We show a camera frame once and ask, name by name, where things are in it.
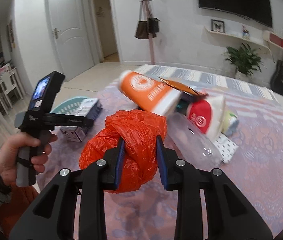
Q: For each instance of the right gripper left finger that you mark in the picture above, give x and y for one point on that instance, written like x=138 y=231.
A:
x=52 y=214

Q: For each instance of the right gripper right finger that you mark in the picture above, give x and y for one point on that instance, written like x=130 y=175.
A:
x=229 y=213

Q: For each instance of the orange plastic bag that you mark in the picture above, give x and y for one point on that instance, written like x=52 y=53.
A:
x=139 y=130

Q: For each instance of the orange foil snack packet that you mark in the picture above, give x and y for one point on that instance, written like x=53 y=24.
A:
x=184 y=88

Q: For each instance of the teal laundry basket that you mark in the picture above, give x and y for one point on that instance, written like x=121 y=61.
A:
x=69 y=106

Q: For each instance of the white dining chair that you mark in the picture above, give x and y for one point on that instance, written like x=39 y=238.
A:
x=9 y=83

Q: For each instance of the white dark carton box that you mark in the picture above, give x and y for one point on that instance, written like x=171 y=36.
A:
x=90 y=108

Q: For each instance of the white dotted paper bag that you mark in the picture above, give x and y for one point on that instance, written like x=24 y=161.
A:
x=226 y=147

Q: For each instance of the clear plastic bottle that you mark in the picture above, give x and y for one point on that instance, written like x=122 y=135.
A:
x=193 y=145

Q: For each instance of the red white paper cup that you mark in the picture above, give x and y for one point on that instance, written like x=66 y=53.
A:
x=208 y=114

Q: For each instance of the orange white paper cup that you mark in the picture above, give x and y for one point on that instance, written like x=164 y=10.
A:
x=149 y=94

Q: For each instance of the white door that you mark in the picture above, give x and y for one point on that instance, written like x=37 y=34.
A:
x=70 y=36

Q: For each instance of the grey white striped rug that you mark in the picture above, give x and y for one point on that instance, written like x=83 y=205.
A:
x=203 y=80

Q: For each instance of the brown hanging handbag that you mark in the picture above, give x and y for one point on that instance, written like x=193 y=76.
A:
x=142 y=26

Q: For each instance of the black acoustic guitar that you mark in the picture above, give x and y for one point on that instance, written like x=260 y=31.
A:
x=276 y=82

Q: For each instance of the black hanging bag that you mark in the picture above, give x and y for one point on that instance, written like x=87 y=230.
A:
x=153 y=23

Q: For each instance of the green potted plant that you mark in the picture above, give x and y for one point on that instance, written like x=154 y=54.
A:
x=246 y=61

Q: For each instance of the pink coat stand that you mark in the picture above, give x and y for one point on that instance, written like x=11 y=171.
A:
x=151 y=44

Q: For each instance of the small figurine on shelf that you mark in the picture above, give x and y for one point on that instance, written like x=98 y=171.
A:
x=245 y=33

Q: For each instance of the framed butterfly picture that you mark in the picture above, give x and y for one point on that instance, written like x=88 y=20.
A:
x=217 y=26

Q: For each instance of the white wall shelf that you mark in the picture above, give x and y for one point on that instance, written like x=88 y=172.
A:
x=260 y=45

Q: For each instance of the red white wall box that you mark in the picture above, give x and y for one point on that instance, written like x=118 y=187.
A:
x=273 y=39

